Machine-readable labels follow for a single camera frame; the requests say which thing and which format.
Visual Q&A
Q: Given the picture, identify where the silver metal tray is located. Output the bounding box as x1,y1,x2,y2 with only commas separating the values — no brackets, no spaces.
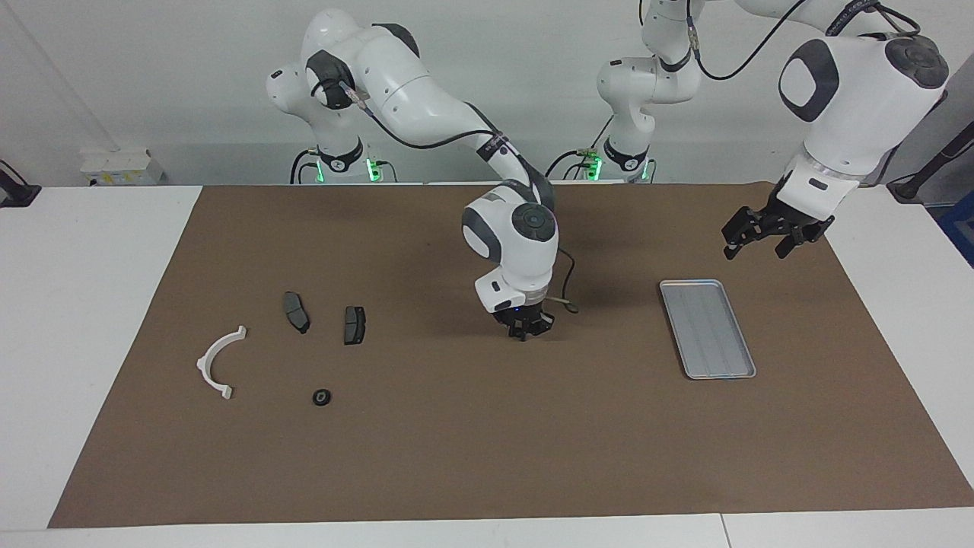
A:
659,279,757,380

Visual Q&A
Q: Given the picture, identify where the brown table mat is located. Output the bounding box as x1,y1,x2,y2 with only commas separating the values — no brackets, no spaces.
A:
47,183,974,529

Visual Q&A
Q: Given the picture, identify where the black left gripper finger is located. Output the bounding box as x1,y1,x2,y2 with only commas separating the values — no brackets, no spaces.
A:
721,205,762,261
775,221,823,260

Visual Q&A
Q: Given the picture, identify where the black angled stand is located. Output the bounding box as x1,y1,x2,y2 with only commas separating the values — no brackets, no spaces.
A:
886,122,974,205

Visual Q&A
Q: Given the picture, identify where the blue box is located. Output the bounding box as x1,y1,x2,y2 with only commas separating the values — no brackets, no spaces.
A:
937,199,974,267

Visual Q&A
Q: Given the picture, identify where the black base power cable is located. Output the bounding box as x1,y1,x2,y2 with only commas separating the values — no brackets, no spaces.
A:
543,114,614,182
290,148,320,184

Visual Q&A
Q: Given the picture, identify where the long grey brake pad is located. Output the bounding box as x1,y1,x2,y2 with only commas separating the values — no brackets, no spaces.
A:
282,292,311,335

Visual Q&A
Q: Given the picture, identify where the black desk clamp mount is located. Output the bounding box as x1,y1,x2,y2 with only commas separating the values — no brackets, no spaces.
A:
0,160,41,209

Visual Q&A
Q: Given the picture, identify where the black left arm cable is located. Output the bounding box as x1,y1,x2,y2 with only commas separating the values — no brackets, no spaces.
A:
685,0,921,81

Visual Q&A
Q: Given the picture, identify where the white power strip box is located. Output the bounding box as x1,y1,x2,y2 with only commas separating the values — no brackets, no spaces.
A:
81,149,164,186

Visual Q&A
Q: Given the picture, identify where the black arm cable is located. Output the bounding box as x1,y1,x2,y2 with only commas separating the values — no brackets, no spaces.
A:
685,0,921,81
342,84,581,314

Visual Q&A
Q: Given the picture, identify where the white semicircular bracket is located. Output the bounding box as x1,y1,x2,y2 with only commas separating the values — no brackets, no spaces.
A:
196,326,248,400

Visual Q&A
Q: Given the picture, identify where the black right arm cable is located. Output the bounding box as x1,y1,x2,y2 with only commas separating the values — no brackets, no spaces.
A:
342,84,581,314

